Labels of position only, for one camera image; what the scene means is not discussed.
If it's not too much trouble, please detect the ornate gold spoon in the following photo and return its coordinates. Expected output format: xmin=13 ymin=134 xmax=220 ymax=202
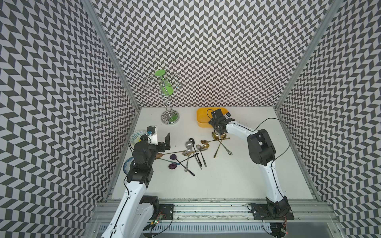
xmin=212 ymin=132 xmax=226 ymax=158

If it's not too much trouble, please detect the yellow plastic storage box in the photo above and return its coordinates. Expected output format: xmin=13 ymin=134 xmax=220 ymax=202
xmin=196 ymin=107 xmax=228 ymax=128

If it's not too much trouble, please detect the large silver spoon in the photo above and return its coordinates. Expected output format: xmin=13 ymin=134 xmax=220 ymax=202
xmin=185 ymin=141 xmax=192 ymax=172

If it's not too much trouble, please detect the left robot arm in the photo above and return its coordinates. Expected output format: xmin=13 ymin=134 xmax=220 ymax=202
xmin=101 ymin=132 xmax=173 ymax=238

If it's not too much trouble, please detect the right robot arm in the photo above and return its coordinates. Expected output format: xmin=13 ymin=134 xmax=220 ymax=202
xmin=208 ymin=109 xmax=295 ymax=220

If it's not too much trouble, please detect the purple spoon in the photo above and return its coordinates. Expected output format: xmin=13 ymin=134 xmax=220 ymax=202
xmin=168 ymin=154 xmax=195 ymax=177

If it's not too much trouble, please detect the black spoon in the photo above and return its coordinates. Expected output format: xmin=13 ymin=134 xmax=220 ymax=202
xmin=189 ymin=138 xmax=202 ymax=169

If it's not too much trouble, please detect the chrome cup holder stand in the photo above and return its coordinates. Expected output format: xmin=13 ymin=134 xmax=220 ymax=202
xmin=144 ymin=72 xmax=182 ymax=125

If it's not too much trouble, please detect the yellow blue patterned bowl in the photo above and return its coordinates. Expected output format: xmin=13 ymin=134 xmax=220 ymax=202
xmin=129 ymin=130 xmax=148 ymax=147

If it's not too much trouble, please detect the silver teaspoon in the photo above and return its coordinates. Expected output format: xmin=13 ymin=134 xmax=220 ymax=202
xmin=196 ymin=144 xmax=207 ymax=167

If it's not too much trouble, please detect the blue patterned plate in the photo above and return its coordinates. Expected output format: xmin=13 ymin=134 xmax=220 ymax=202
xmin=123 ymin=157 xmax=134 ymax=175

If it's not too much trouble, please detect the green plastic cup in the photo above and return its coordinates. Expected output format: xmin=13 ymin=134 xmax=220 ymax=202
xmin=154 ymin=69 xmax=174 ymax=97

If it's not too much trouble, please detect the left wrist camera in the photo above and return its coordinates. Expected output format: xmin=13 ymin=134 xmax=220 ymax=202
xmin=146 ymin=126 xmax=158 ymax=145

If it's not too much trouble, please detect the copper handled spoon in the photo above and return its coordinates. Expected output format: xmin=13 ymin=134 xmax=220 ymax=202
xmin=155 ymin=150 xmax=187 ymax=159

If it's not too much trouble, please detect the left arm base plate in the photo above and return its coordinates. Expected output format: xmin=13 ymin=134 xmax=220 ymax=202
xmin=148 ymin=203 xmax=175 ymax=221

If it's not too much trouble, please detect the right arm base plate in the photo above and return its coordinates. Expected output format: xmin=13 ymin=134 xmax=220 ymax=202
xmin=249 ymin=203 xmax=295 ymax=221

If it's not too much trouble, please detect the aluminium corner post left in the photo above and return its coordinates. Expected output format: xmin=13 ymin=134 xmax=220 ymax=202
xmin=81 ymin=0 xmax=140 ymax=111

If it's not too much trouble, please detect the aluminium corner post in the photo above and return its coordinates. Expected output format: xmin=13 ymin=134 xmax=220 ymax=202
xmin=81 ymin=0 xmax=140 ymax=111
xmin=274 ymin=0 xmax=343 ymax=112

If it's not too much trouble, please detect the aluminium front rail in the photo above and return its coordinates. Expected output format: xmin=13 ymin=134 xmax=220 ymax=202
xmin=89 ymin=198 xmax=340 ymax=224

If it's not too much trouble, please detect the aluminium corner post right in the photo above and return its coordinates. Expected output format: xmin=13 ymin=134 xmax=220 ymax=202
xmin=274 ymin=0 xmax=343 ymax=112

